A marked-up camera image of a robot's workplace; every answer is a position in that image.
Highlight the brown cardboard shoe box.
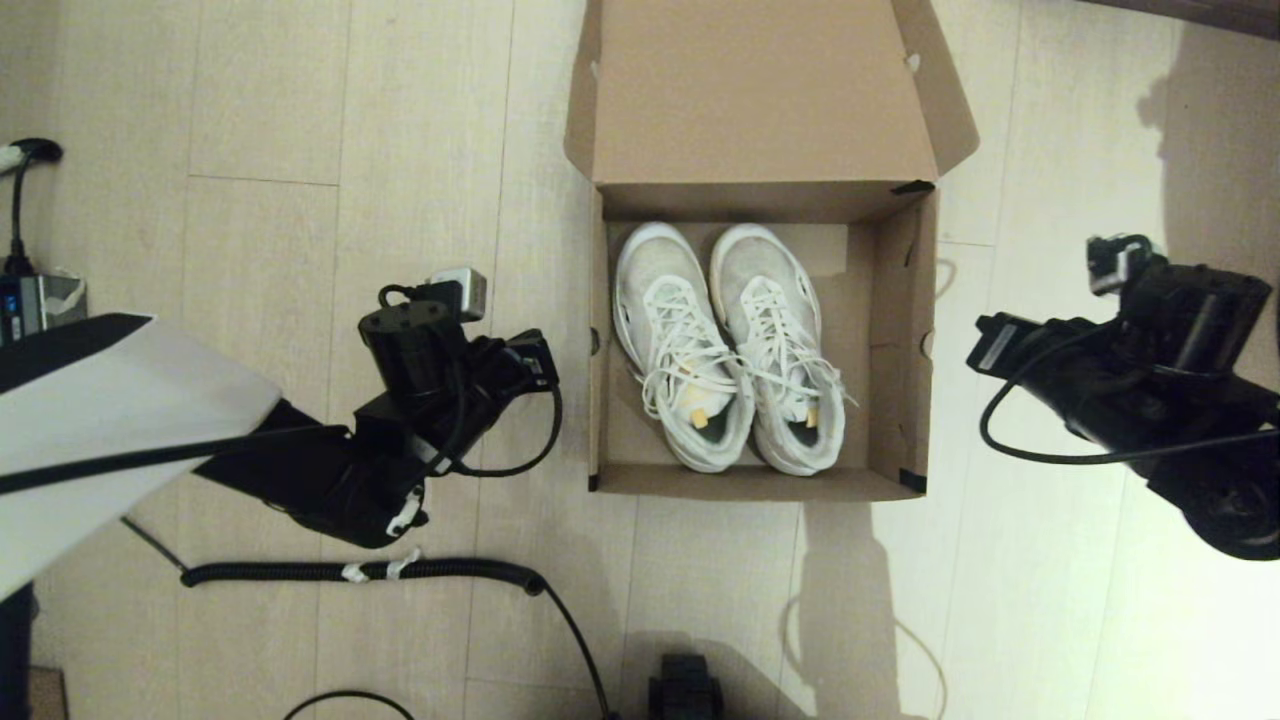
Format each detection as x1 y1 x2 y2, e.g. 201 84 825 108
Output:
563 0 981 501

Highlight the thin red black wire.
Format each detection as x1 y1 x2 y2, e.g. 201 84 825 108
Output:
120 515 191 578

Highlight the thin black cable loop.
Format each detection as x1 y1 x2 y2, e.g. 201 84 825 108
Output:
283 690 416 720

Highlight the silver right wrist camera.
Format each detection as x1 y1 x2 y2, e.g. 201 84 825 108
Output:
1088 235 1156 296

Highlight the brown cardboard piece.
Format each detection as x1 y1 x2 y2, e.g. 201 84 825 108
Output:
28 665 69 720

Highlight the white lace-up sneaker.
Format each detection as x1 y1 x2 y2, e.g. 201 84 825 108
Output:
708 223 853 477
613 222 758 473

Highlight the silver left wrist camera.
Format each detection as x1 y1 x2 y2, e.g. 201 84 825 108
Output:
428 267 489 323

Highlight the dark wooden furniture edge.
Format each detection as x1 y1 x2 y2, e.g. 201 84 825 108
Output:
1075 0 1280 41

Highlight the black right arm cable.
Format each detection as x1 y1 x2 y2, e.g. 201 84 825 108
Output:
980 330 1280 467

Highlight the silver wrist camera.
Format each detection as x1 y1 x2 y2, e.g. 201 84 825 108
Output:
1088 235 1156 296
428 267 489 323

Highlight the black plug cable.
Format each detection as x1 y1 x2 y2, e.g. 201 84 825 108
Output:
0 138 63 276

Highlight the black corrugated cable conduit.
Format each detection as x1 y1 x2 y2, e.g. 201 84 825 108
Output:
182 556 621 720

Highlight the grey metal power inverter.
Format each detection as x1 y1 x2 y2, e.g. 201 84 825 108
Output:
0 272 89 346

